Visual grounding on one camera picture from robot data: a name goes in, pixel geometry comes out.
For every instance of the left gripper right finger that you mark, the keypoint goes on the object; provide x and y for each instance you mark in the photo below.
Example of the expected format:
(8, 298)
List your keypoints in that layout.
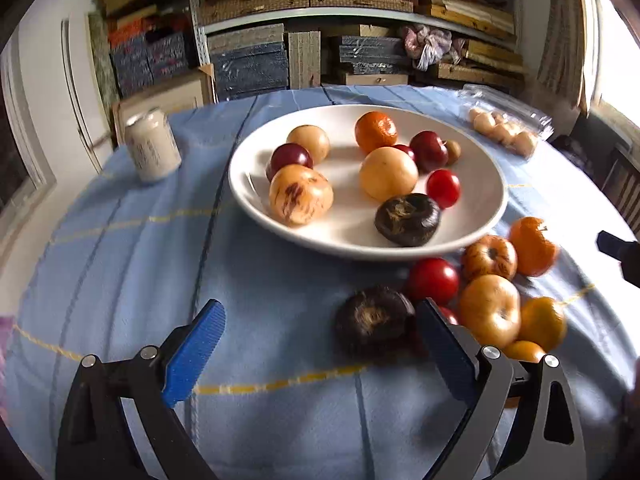
(545, 440)

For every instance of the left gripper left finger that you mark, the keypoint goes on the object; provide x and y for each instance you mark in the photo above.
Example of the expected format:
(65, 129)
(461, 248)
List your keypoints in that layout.
(95, 441)

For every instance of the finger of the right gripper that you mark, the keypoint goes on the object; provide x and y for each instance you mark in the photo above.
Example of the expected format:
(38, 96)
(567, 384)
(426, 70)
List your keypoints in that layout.
(626, 253)

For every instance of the big orange mandarin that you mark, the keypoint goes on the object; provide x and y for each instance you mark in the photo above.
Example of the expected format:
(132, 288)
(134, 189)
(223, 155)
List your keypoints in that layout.
(536, 251)

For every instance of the small orange mandarin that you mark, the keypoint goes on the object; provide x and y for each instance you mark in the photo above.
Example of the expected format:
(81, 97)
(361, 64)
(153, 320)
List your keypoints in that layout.
(524, 350)

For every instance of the dark orange mandarin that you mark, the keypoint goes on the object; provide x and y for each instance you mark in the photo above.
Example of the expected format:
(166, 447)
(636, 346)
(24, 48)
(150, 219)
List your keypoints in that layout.
(543, 321)

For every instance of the pale yellow apple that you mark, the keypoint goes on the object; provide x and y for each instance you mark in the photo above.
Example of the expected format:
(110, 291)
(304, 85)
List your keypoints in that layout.
(490, 308)

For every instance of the red cherry tomato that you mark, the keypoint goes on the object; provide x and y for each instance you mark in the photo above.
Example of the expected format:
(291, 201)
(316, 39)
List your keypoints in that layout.
(443, 186)

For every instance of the small brown longan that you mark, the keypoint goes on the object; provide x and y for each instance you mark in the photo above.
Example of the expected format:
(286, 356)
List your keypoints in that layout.
(453, 151)

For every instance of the small red tomato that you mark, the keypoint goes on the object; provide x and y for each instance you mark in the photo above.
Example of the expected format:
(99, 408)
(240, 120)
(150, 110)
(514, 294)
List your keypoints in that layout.
(406, 149)

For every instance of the large tan pear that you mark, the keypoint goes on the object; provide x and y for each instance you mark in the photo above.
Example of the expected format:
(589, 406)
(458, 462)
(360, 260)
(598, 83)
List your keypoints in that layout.
(386, 173)

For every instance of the yellow spotted persimmon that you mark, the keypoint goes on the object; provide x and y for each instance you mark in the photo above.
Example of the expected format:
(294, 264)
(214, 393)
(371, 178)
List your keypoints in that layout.
(298, 195)

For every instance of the pale round fruit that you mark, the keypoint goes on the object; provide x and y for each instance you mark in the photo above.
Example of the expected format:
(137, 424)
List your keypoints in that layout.
(314, 139)

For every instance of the dark red plum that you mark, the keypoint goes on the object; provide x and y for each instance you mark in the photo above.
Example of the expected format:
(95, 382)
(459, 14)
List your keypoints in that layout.
(288, 154)
(429, 150)

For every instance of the orange tangerine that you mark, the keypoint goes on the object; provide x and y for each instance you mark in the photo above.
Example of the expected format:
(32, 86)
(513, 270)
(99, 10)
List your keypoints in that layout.
(375, 130)

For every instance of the blue checked tablecloth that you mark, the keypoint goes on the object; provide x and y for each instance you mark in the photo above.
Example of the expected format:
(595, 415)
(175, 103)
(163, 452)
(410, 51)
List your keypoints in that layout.
(277, 401)

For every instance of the large white plate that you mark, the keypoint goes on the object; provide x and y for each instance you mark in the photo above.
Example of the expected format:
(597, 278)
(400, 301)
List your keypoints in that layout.
(354, 185)

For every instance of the pink plastic bag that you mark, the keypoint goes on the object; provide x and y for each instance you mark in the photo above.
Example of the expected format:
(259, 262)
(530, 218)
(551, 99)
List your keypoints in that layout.
(427, 46)

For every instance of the white beverage can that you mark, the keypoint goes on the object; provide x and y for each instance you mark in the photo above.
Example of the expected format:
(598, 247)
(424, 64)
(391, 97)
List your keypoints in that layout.
(152, 145)

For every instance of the metal storage shelf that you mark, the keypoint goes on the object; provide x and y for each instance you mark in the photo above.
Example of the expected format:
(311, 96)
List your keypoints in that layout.
(258, 46)

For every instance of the window frame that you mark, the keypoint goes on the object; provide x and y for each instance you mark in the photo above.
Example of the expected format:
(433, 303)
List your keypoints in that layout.
(26, 175)

